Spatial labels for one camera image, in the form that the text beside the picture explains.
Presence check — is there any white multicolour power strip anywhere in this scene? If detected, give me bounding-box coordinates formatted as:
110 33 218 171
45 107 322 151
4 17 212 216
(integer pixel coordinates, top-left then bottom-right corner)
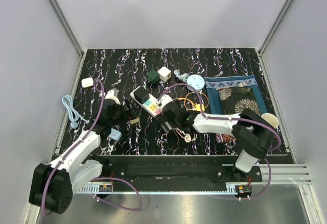
130 86 172 133

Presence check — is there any yellow USB charger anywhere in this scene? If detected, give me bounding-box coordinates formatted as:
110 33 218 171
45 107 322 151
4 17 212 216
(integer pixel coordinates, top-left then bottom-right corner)
192 104 205 112

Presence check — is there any beige travel adapter cube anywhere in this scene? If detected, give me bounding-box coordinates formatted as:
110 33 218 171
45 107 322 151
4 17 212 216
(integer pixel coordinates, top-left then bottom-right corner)
129 117 139 125

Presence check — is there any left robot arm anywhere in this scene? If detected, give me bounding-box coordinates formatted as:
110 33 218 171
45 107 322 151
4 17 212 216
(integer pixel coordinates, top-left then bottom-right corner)
29 98 133 214

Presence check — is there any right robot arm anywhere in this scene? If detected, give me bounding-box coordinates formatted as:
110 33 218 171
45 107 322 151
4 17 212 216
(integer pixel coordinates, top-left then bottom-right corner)
162 102 278 182

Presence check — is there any light blue power strip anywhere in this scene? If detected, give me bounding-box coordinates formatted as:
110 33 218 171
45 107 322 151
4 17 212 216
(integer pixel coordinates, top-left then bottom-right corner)
108 128 122 141

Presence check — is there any green cube socket adapter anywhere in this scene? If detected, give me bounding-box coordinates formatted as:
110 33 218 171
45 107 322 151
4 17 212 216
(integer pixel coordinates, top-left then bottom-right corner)
146 69 160 85

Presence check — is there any white cube socket adapter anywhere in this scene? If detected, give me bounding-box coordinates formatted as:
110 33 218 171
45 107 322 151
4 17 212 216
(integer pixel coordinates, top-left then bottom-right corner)
157 66 171 82

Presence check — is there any round light blue socket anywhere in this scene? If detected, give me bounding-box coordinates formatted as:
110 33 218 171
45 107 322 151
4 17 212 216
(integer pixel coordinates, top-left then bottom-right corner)
186 74 205 92

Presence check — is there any blue patterned placemat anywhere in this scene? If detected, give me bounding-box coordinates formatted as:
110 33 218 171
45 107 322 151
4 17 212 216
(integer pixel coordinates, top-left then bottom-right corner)
204 75 268 115

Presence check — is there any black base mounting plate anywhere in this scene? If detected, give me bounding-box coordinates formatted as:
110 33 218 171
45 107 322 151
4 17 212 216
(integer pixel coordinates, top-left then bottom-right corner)
87 154 263 183

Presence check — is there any dark floral square plate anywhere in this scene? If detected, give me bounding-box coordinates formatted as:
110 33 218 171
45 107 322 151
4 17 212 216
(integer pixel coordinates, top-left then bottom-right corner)
218 87 260 115

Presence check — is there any white paper cup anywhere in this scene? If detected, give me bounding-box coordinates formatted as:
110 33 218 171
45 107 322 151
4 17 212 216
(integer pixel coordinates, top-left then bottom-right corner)
261 113 279 129

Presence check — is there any yellow charging cable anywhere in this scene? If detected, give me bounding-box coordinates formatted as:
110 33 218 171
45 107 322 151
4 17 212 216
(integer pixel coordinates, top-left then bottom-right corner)
176 91 209 112

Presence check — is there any white power strip cord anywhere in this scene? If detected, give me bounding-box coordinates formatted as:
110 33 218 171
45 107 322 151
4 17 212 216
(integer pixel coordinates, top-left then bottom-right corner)
175 128 193 143

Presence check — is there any light blue cable loop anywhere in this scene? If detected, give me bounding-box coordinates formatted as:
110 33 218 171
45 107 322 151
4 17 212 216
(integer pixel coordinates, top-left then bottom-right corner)
61 94 90 129

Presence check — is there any white wall charger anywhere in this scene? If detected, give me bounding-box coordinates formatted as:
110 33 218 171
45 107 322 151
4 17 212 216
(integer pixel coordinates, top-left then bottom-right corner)
81 77 94 88

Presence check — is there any light blue coiled cord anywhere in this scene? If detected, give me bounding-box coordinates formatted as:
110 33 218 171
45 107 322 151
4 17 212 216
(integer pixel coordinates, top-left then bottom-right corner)
173 69 190 82

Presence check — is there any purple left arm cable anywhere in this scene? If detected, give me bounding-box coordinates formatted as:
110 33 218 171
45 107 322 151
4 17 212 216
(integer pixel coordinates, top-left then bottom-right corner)
40 78 143 217

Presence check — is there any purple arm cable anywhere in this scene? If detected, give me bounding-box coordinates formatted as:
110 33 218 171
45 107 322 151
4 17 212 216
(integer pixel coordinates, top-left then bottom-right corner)
40 78 143 217
158 83 282 200

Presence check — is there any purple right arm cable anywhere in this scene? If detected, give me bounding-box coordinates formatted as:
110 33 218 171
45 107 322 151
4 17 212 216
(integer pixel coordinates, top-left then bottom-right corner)
158 83 282 200

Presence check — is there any aluminium frame post left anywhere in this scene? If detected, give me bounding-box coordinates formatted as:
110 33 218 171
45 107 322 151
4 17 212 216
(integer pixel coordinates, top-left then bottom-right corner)
38 0 86 58

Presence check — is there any aluminium frame post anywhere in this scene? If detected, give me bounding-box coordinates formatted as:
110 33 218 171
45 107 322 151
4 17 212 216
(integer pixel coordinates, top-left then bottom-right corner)
38 0 86 58
258 0 307 56

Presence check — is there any aluminium frame post right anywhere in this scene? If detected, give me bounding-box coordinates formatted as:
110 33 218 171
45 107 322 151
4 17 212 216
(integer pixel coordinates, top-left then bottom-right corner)
258 0 307 56

